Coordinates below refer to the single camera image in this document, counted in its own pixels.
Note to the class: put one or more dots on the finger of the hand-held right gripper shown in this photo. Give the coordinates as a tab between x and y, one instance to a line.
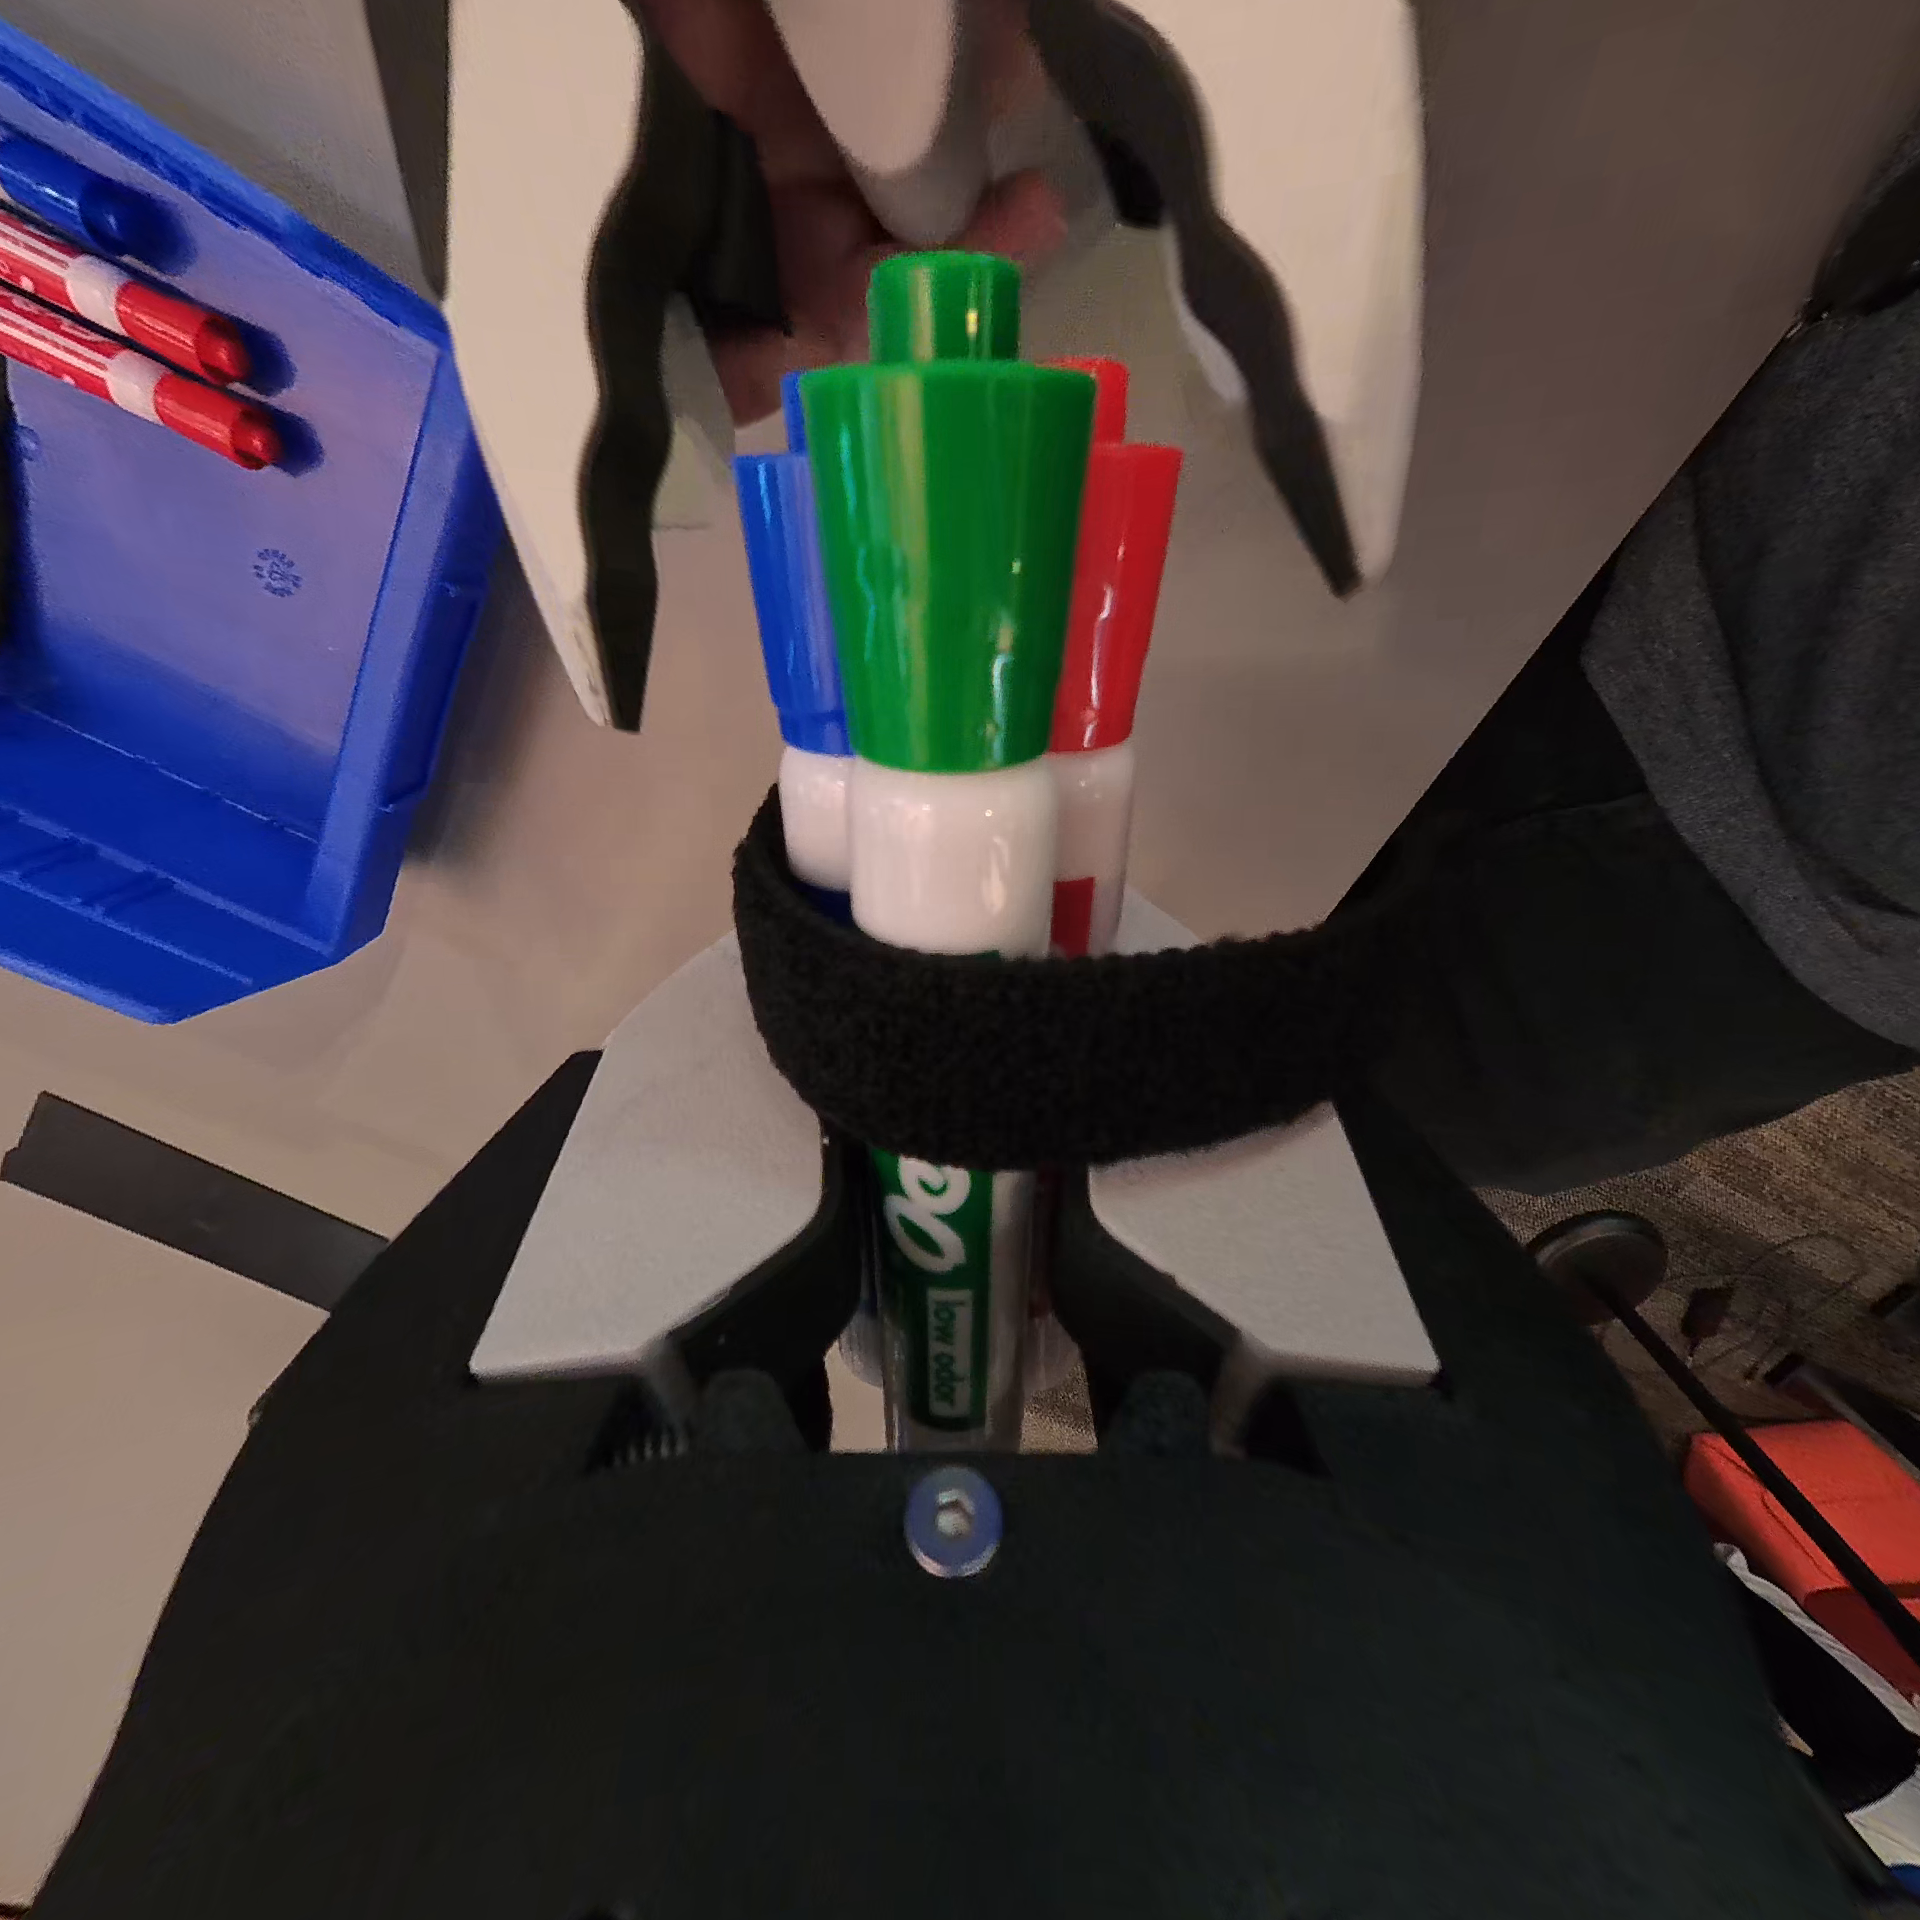
1335	181
517	225

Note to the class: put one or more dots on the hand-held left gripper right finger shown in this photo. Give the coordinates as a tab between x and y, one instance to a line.
1261	1261

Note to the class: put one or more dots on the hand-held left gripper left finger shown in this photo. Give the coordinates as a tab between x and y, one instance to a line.
662	1231

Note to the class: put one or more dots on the red dry-erase marker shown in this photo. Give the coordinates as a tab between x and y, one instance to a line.
210	421
1118	600
165	323

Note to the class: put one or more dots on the blue dry-erase marker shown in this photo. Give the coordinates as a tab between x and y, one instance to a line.
75	202
786	600

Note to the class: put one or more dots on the green dry-erase marker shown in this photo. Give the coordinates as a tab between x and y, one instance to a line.
944	600

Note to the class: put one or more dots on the blue plastic bin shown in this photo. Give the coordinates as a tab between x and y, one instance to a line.
225	674

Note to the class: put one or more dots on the round metal stand base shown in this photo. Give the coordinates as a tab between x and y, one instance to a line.
1599	1248

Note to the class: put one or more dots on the black strip on table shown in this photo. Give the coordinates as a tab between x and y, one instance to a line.
182	1200

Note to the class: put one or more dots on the black stand rod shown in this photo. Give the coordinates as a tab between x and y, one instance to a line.
1757	1447

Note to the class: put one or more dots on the orange plastic case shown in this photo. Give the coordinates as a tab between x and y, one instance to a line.
1862	1464

